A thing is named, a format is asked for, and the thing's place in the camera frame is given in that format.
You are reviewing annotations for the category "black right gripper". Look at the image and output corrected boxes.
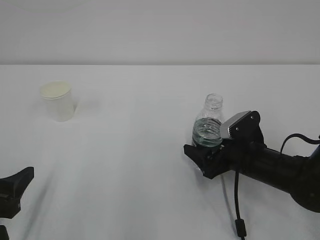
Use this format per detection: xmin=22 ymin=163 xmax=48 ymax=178
xmin=183 ymin=124 xmax=266 ymax=179

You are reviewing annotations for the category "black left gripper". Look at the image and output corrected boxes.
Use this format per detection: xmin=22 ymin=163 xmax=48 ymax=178
xmin=0 ymin=166 xmax=34 ymax=240

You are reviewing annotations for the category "clear green-label water bottle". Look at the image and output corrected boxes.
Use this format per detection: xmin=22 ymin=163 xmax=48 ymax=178
xmin=192 ymin=93 xmax=224 ymax=148

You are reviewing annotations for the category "white paper cup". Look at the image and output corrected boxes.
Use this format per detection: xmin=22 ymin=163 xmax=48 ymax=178
xmin=39 ymin=81 xmax=75 ymax=122

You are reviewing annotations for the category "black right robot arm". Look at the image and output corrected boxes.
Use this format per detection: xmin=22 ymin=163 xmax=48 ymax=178
xmin=183 ymin=110 xmax=320 ymax=213

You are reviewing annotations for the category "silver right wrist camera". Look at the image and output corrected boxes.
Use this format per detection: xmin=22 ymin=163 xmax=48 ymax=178
xmin=219 ymin=110 xmax=261 ymax=140

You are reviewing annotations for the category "black right camera cable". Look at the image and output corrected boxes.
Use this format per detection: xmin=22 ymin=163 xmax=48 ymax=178
xmin=233 ymin=133 xmax=320 ymax=240

